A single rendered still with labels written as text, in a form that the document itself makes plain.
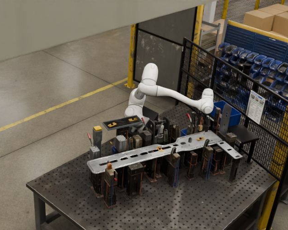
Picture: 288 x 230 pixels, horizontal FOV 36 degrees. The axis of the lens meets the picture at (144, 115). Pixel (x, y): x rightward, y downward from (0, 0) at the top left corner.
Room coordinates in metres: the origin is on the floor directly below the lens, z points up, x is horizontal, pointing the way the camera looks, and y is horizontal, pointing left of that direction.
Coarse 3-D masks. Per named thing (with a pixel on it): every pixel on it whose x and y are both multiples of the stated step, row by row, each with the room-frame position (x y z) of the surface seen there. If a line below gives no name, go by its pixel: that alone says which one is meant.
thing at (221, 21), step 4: (220, 20) 7.41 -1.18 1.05; (216, 24) 7.16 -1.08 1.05; (204, 28) 6.90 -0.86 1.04; (208, 28) 6.92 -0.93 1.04; (212, 28) 6.93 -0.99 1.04; (220, 28) 6.97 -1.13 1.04; (212, 32) 6.73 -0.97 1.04; (216, 32) 6.74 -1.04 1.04; (220, 32) 6.76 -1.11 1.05; (220, 36) 6.71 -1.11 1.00; (220, 40) 6.73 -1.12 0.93; (212, 52) 7.14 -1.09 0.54; (216, 52) 7.10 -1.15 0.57; (208, 56) 7.18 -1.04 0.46; (200, 60) 7.00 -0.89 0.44; (208, 64) 6.85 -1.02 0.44; (204, 80) 6.74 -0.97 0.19; (208, 80) 6.69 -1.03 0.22
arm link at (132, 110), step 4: (128, 108) 3.97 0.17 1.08; (132, 108) 3.97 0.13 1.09; (136, 108) 4.00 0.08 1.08; (140, 108) 4.04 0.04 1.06; (128, 112) 3.94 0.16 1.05; (132, 112) 3.92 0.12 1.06; (136, 112) 3.94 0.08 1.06; (140, 112) 4.00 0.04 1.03; (140, 116) 3.98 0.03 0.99; (140, 124) 3.98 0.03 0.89
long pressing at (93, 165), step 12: (204, 132) 3.75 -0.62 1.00; (156, 144) 3.46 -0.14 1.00; (168, 144) 3.48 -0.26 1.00; (180, 144) 3.50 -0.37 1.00; (192, 144) 3.52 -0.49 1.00; (108, 156) 3.20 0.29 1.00; (120, 156) 3.22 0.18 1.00; (144, 156) 3.26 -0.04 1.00; (156, 156) 3.28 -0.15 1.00; (96, 168) 3.01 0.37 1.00
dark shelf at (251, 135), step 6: (234, 126) 3.87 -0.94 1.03; (240, 126) 3.88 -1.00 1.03; (228, 132) 3.77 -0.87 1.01; (234, 132) 3.75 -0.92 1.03; (240, 132) 3.76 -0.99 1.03; (246, 132) 3.77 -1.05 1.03; (252, 132) 3.78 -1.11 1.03; (240, 138) 3.65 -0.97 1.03; (246, 138) 3.66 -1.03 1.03; (252, 138) 3.67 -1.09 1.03; (258, 138) 3.69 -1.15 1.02
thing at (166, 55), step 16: (160, 16) 6.31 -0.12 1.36; (176, 16) 6.12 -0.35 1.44; (192, 16) 5.95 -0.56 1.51; (144, 32) 6.51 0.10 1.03; (160, 32) 6.30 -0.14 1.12; (176, 32) 6.11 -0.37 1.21; (192, 32) 5.92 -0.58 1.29; (144, 48) 6.49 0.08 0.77; (160, 48) 6.28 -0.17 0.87; (176, 48) 6.09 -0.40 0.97; (192, 48) 5.88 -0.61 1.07; (144, 64) 6.47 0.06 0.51; (160, 64) 6.26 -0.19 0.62; (176, 64) 6.07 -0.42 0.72; (128, 80) 6.65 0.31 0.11; (160, 80) 6.26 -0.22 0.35; (176, 80) 6.07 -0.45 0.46; (192, 80) 5.87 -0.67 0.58
